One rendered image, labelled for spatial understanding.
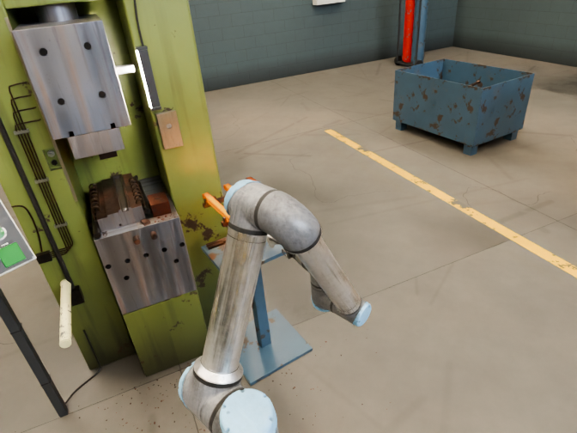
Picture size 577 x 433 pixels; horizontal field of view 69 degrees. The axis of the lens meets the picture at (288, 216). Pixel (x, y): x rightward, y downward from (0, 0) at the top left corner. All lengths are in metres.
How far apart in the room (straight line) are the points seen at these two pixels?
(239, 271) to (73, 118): 1.03
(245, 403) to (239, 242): 0.44
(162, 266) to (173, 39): 1.04
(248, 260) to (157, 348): 1.40
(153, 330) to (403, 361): 1.35
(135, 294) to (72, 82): 1.00
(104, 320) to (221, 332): 1.38
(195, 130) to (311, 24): 6.78
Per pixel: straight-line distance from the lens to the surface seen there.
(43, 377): 2.44
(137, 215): 2.06
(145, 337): 2.40
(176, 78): 2.04
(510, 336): 2.76
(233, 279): 1.17
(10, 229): 1.97
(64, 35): 1.84
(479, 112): 4.70
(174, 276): 2.20
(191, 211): 2.26
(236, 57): 8.21
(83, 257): 2.31
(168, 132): 2.07
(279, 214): 1.04
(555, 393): 2.58
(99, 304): 2.48
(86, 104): 1.88
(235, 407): 1.26
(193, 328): 2.44
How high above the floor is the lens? 1.89
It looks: 31 degrees down
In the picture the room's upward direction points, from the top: 5 degrees counter-clockwise
